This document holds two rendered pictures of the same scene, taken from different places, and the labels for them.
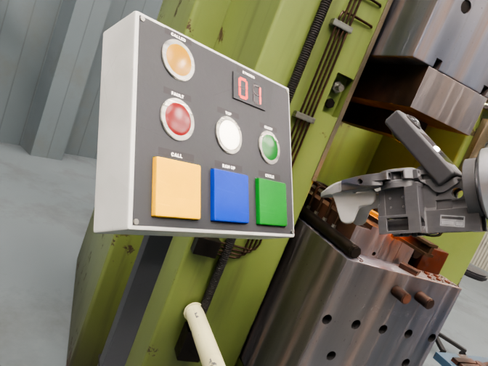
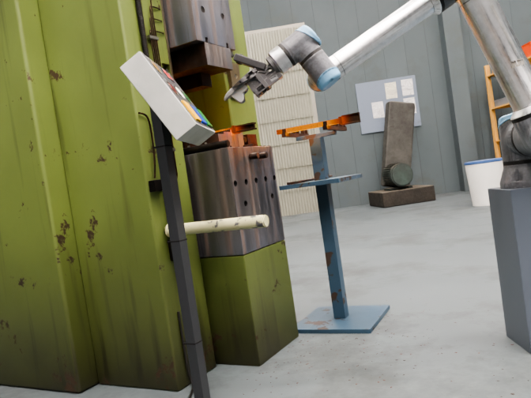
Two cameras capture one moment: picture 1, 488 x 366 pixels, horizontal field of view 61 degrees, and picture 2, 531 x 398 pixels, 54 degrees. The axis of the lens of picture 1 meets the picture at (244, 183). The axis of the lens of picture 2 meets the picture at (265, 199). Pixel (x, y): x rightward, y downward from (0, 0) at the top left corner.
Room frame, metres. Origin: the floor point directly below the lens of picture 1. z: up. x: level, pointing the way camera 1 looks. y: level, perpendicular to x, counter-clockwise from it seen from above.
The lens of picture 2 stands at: (-0.92, 0.91, 0.77)
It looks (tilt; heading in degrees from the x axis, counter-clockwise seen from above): 2 degrees down; 323
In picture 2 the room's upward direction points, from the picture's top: 8 degrees counter-clockwise
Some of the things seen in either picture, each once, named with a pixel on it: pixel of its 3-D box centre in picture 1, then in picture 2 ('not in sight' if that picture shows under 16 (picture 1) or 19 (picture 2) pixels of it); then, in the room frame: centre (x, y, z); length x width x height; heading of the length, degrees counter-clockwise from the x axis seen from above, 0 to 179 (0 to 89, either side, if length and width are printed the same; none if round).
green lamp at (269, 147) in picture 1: (269, 147); not in sight; (0.70, -0.02, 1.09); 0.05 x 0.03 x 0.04; 114
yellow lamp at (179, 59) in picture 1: (178, 59); not in sight; (0.58, 0.15, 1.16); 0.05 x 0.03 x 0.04; 114
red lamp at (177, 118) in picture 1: (177, 119); not in sight; (0.55, 0.11, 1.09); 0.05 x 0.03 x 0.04; 114
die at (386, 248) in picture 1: (338, 212); (193, 146); (1.17, -0.29, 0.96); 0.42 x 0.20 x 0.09; 24
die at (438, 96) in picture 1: (391, 94); (181, 67); (1.17, -0.29, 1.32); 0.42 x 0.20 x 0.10; 24
